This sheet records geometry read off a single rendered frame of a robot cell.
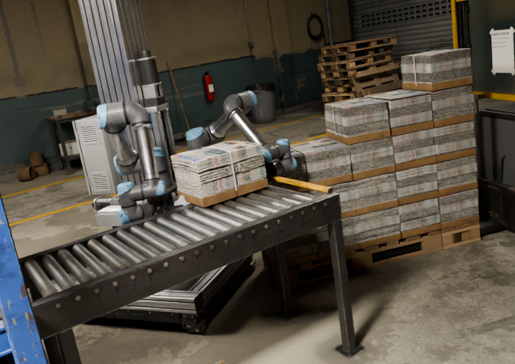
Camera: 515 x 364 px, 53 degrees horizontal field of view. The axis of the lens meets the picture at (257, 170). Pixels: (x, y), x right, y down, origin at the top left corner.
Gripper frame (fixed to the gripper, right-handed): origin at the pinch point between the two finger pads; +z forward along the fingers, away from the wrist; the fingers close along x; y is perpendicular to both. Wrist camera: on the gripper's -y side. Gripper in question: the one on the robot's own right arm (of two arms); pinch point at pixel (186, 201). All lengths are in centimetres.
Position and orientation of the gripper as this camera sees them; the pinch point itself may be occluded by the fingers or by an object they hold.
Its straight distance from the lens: 265.1
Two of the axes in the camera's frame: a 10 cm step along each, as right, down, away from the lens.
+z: 8.2, -2.5, 5.1
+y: -1.5, -9.6, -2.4
